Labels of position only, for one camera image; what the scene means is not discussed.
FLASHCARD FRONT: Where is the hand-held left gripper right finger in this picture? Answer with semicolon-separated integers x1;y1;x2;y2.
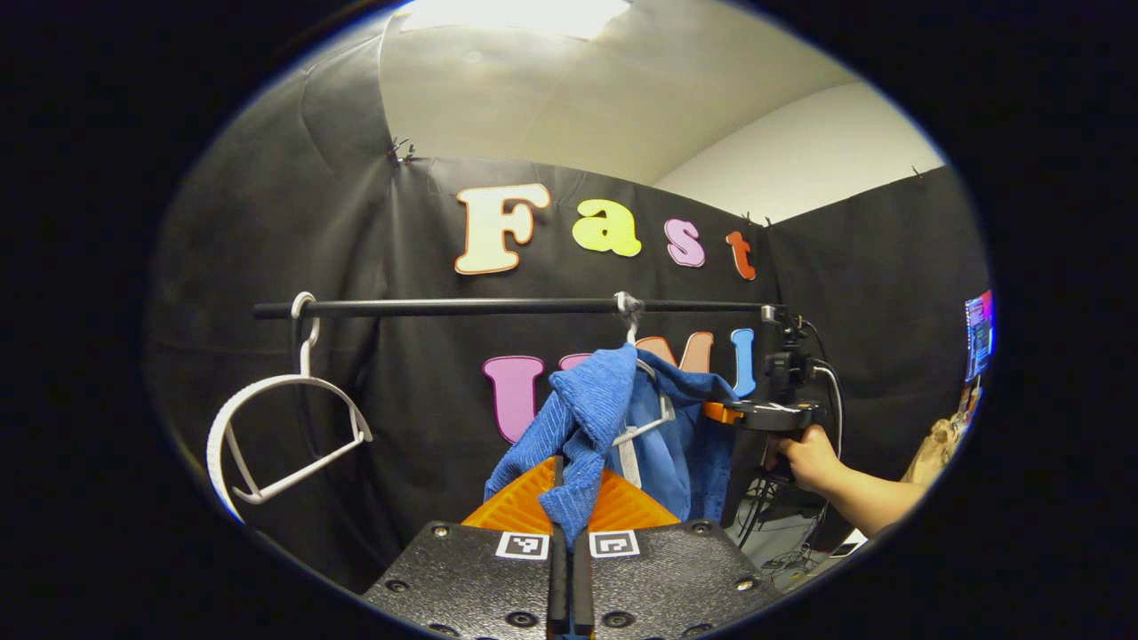
573;468;781;638

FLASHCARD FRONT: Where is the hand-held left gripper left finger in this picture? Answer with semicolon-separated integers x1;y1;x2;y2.
363;457;570;639

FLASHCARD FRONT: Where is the blue jacket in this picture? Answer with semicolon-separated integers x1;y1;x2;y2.
484;344;741;548

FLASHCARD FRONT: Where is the white hanger with jacket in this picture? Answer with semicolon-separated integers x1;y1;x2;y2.
610;292;677;448

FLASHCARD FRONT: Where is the black clothes rack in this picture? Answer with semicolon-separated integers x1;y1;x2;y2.
252;297;790;323

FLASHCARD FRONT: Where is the empty white hanger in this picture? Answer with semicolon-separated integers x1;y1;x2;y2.
205;291;375;523

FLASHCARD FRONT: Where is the monitor screen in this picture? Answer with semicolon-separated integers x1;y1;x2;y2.
964;289;996;384

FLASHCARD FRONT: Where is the black backdrop cloth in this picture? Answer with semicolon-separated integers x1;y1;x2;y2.
147;18;992;595

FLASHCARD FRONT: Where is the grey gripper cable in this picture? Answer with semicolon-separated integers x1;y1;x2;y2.
811;360;845;445

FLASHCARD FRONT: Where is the tangle of floor cables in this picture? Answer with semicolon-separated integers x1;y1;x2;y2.
736;476;835;572

